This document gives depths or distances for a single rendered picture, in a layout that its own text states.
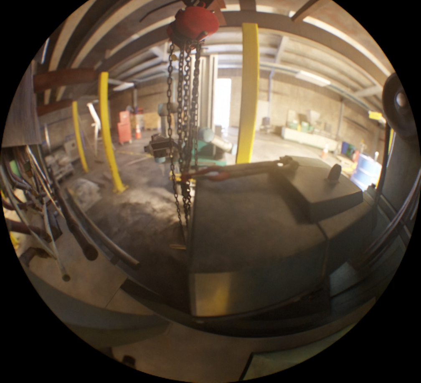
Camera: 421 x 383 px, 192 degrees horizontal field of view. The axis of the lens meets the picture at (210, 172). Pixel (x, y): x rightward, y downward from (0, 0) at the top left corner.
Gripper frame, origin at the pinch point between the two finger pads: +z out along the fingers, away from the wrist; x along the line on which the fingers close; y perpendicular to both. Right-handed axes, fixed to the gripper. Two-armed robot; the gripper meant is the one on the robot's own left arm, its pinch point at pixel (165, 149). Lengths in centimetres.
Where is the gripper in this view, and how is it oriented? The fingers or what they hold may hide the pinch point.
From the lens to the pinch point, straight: 59.8
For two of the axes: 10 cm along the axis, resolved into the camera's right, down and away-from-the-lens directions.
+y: 0.4, -8.9, -4.6
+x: 8.5, -2.1, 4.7
